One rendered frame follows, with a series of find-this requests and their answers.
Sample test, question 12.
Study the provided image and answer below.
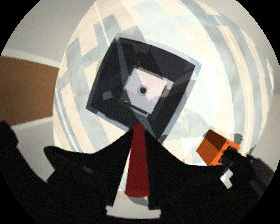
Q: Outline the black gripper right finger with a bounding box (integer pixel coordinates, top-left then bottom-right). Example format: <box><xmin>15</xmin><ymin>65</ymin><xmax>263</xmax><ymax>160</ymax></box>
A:
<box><xmin>144</xmin><ymin>131</ymin><xmax>229</xmax><ymax>210</ymax></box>

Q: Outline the dark red peg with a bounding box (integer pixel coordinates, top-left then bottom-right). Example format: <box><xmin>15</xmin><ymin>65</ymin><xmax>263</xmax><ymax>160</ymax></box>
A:
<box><xmin>125</xmin><ymin>124</ymin><xmax>151</xmax><ymax>197</ymax></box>

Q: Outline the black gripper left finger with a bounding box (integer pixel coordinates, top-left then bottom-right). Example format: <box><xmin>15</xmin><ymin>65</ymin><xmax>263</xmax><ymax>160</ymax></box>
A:
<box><xmin>43</xmin><ymin>128</ymin><xmax>135</xmax><ymax>208</ymax></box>

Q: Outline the white square plate with hole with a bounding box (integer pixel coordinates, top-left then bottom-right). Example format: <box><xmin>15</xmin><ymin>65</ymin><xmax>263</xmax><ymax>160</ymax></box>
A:
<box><xmin>121</xmin><ymin>68</ymin><xmax>165</xmax><ymax>113</ymax></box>

